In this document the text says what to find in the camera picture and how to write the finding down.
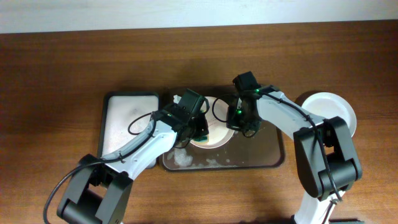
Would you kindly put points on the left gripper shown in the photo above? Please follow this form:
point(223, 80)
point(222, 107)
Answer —
point(203, 128)

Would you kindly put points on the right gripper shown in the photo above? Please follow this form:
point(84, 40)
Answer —
point(232, 123)

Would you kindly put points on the green yellow scrub sponge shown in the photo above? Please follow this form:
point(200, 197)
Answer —
point(202, 140)

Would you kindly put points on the pale pink plate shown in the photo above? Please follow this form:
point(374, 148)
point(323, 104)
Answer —
point(218, 134)

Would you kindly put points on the pale green plate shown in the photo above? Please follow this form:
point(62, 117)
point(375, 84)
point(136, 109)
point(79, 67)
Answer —
point(329, 105)

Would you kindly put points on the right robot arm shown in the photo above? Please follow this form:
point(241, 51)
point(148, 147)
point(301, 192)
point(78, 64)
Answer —
point(326, 158)

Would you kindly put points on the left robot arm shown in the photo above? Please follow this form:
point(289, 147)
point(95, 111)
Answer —
point(98, 189)

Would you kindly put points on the large brown serving tray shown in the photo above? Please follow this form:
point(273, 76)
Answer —
point(264, 150)

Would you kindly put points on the small black tray white mat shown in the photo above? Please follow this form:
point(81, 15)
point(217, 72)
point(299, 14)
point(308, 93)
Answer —
point(124, 114)

